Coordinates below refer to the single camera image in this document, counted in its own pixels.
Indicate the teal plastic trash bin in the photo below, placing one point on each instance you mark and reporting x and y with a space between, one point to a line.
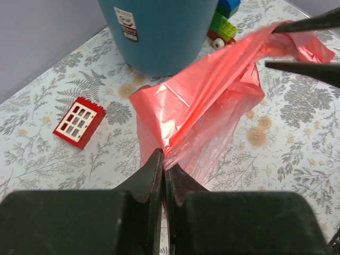
161 37

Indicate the colourful toy block car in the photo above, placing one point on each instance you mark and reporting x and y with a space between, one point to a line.
221 31

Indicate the red plastic trash bag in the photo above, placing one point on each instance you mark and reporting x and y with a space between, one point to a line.
192 116

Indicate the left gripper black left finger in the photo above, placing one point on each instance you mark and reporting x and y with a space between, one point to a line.
123 220

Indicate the red white window toy block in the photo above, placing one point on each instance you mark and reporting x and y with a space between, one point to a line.
80 122

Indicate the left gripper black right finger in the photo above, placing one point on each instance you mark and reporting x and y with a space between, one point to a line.
242 222

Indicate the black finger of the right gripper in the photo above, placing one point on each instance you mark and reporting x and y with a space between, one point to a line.
327 73
326 21

